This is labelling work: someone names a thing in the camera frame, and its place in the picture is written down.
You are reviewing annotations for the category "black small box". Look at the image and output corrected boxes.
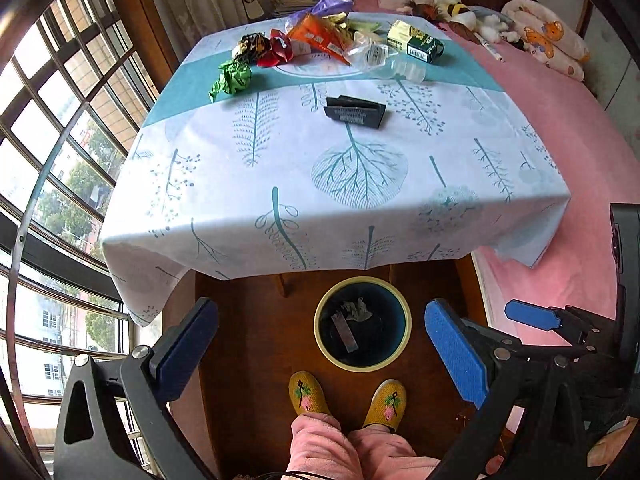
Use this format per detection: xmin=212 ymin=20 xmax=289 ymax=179
xmin=323 ymin=96 xmax=386 ymax=129

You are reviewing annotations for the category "green wrapper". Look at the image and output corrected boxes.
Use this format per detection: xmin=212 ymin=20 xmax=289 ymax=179
xmin=208 ymin=60 xmax=252 ymax=103

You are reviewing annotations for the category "clear plastic bottle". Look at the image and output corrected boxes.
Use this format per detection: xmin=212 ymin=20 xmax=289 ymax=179
xmin=345 ymin=44 xmax=426 ymax=84

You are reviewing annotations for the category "green pistachio box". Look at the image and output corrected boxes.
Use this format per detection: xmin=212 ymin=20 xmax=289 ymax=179
xmin=386 ymin=20 xmax=445 ymax=64

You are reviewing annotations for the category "dark brown wrapper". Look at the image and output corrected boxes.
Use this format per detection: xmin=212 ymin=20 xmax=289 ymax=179
xmin=232 ymin=32 xmax=271 ymax=65

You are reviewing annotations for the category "red wrapper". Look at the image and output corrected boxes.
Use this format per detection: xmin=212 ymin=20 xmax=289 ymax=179
xmin=257 ymin=29 xmax=311 ymax=68

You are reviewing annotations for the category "light green snack packet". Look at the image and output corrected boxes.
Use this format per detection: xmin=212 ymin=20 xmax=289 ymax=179
xmin=346 ymin=18 xmax=383 ymax=34

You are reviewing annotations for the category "gold wrapper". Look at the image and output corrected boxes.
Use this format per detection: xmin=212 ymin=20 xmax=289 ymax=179
xmin=321 ymin=12 xmax=349 ymax=39

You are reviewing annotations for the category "orange snack bag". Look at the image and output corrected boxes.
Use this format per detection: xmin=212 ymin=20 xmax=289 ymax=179
xmin=286 ymin=13 xmax=352 ymax=66

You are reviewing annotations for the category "purple plastic bag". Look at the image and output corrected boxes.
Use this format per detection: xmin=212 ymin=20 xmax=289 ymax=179
xmin=285 ymin=0 xmax=354 ymax=32

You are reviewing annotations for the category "round yellow-rimmed trash bin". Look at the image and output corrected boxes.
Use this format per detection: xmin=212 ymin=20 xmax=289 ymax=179
xmin=314 ymin=276 xmax=412 ymax=373

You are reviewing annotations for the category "right hand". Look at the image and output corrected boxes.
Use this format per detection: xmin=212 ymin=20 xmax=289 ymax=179
xmin=587 ymin=417 xmax=638 ymax=467

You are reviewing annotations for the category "right yellow slipper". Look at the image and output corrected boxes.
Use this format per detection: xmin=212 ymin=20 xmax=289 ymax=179
xmin=362 ymin=379 xmax=407 ymax=432

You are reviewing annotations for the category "yellow slipper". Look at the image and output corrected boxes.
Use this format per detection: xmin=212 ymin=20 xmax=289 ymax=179
xmin=288 ymin=370 xmax=330 ymax=415
xmin=362 ymin=379 xmax=407 ymax=432

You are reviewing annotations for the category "right pink trouser leg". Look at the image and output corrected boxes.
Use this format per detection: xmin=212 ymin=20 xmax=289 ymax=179
xmin=347 ymin=425 xmax=440 ymax=479

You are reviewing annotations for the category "pink trouser leg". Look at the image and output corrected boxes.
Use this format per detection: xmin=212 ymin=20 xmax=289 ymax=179
xmin=347 ymin=425 xmax=440 ymax=479
xmin=286 ymin=413 xmax=363 ymax=479

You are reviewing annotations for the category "left yellow slipper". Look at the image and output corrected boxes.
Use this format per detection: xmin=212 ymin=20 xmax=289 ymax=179
xmin=288 ymin=370 xmax=330 ymax=415

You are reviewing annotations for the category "left pink trouser leg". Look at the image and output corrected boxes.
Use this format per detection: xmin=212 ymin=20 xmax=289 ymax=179
xmin=286 ymin=413 xmax=363 ymax=479

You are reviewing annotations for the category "white teal leaf tablecloth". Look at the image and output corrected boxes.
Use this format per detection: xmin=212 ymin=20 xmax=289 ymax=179
xmin=98 ymin=12 xmax=573 ymax=328

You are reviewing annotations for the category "white pen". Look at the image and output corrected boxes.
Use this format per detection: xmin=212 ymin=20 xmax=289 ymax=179
xmin=474 ymin=32 xmax=506 ymax=63

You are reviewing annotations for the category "white fluffy plush toy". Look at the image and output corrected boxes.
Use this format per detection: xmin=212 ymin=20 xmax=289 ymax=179
xmin=475 ymin=13 xmax=521 ymax=44

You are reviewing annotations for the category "brown plush toy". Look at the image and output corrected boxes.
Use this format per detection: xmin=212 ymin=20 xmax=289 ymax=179
xmin=396 ymin=1 xmax=447 ymax=23

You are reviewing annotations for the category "bee plush toy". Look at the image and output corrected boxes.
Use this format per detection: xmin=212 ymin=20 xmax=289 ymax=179
xmin=434 ymin=0 xmax=477 ymax=32

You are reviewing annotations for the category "stack of books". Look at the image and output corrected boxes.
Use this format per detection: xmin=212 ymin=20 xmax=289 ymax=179
xmin=271 ymin=0 xmax=318 ymax=18

